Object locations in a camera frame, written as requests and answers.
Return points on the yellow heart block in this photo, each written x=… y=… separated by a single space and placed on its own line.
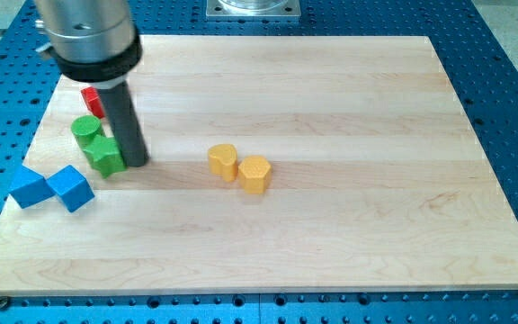
x=222 y=161

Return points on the light wooden board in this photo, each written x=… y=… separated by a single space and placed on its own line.
x=379 y=182

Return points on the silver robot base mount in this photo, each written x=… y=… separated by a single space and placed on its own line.
x=241 y=9

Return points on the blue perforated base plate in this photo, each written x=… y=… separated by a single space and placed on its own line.
x=482 y=74

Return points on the blue triangle block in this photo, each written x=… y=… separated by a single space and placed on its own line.
x=29 y=187

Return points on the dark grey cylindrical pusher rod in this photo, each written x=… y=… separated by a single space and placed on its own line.
x=120 y=112

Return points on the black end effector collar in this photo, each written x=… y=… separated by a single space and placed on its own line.
x=102 y=71

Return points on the green cylinder block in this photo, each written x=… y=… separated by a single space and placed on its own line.
x=85 y=129

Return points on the blue cube block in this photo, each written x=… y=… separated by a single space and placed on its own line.
x=71 y=187

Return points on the red block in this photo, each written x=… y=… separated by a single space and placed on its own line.
x=93 y=102

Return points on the yellow hexagon block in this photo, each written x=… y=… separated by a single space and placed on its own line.
x=255 y=174

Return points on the green star block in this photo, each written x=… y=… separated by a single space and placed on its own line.
x=104 y=156

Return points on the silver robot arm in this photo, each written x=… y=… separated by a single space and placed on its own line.
x=96 y=42

